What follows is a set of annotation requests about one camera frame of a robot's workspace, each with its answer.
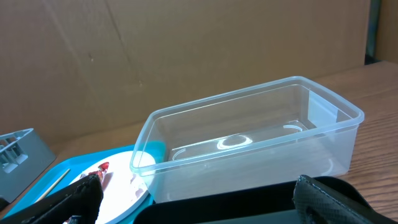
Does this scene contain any wooden chopstick left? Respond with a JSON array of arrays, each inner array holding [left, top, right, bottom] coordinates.
[[35, 169, 70, 203]]

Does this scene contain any red snack wrapper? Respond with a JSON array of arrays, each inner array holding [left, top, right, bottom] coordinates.
[[80, 162, 109, 183]]

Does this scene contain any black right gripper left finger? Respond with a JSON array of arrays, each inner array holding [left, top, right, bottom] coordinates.
[[1, 174, 103, 224]]

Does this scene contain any clear plastic bin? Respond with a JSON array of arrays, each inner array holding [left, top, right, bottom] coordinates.
[[130, 76, 364, 203]]

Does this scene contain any teal plastic tray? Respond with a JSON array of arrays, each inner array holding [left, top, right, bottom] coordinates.
[[6, 145, 154, 223]]

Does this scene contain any grey dish rack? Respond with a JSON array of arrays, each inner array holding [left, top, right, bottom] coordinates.
[[1, 128, 56, 203]]

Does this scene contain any black waste tray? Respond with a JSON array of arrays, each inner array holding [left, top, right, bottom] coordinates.
[[134, 177, 371, 224]]

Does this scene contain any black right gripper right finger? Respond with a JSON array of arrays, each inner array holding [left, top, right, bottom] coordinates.
[[293, 175, 396, 224]]

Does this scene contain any white round plate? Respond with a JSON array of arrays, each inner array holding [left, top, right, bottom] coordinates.
[[65, 151, 155, 223]]

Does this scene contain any white tissue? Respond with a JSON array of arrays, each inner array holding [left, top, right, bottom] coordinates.
[[130, 174, 147, 200]]

